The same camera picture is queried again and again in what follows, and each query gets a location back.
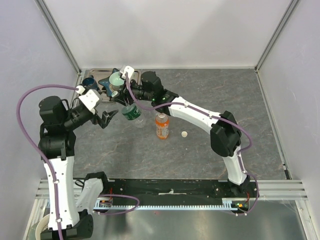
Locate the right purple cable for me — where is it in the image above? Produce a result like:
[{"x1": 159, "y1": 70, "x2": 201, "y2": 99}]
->
[{"x1": 124, "y1": 72, "x2": 261, "y2": 217}]

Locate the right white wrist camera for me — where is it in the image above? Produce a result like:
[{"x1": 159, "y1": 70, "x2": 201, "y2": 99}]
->
[{"x1": 118, "y1": 65, "x2": 135, "y2": 83}]

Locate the orange drink bottle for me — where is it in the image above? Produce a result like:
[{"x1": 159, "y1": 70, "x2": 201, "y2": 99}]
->
[{"x1": 155, "y1": 113, "x2": 170, "y2": 140}]

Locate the slotted cable duct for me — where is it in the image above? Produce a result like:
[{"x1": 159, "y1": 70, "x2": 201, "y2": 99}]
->
[{"x1": 93, "y1": 195, "x2": 250, "y2": 212}]

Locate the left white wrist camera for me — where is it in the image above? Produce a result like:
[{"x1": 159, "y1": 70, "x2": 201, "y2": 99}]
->
[{"x1": 75, "y1": 85, "x2": 102, "y2": 114}]

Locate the clear green-label water bottle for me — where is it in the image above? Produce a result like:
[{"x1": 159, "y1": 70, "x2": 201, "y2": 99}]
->
[{"x1": 111, "y1": 91, "x2": 146, "y2": 128}]

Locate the right aluminium frame post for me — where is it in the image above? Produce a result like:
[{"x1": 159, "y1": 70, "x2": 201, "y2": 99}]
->
[{"x1": 254, "y1": 0, "x2": 300, "y2": 74}]

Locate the dark blue cup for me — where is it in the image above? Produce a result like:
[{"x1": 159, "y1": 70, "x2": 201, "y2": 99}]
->
[{"x1": 81, "y1": 77, "x2": 100, "y2": 91}]

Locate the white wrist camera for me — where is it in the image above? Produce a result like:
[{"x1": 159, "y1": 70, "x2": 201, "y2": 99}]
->
[
  {"x1": 118, "y1": 65, "x2": 135, "y2": 83},
  {"x1": 75, "y1": 85, "x2": 102, "y2": 114}
]

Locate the steel tray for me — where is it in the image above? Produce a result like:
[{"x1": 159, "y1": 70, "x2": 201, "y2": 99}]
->
[{"x1": 74, "y1": 68, "x2": 142, "y2": 103}]

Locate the left aluminium frame post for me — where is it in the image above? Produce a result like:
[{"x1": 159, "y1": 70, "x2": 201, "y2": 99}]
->
[{"x1": 35, "y1": 0, "x2": 82, "y2": 75}]

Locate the patterned ceramic bowl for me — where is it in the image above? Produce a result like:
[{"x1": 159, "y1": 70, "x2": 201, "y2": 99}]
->
[{"x1": 35, "y1": 214, "x2": 50, "y2": 240}]

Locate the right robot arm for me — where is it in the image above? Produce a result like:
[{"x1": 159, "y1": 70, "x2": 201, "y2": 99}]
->
[{"x1": 109, "y1": 70, "x2": 250, "y2": 197}]

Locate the blue star-shaped dish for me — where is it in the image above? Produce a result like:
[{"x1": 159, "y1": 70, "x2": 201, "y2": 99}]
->
[{"x1": 98, "y1": 68, "x2": 119, "y2": 98}]

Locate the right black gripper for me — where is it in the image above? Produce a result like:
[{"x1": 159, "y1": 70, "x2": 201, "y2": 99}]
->
[{"x1": 111, "y1": 77, "x2": 154, "y2": 108}]

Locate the pale green bowl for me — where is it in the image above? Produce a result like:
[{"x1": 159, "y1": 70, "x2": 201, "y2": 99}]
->
[{"x1": 109, "y1": 71, "x2": 125, "y2": 91}]

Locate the green square plate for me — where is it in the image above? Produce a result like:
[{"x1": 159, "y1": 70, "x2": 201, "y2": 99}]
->
[{"x1": 26, "y1": 222, "x2": 39, "y2": 240}]

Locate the aluminium frame post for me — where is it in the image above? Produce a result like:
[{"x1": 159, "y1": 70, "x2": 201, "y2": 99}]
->
[
  {"x1": 254, "y1": 0, "x2": 300, "y2": 74},
  {"x1": 35, "y1": 0, "x2": 82, "y2": 75}
]

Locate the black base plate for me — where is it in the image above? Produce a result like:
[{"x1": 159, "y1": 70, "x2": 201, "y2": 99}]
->
[{"x1": 102, "y1": 178, "x2": 258, "y2": 200}]

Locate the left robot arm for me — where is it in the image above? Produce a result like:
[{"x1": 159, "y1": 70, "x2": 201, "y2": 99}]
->
[{"x1": 38, "y1": 96, "x2": 118, "y2": 240}]

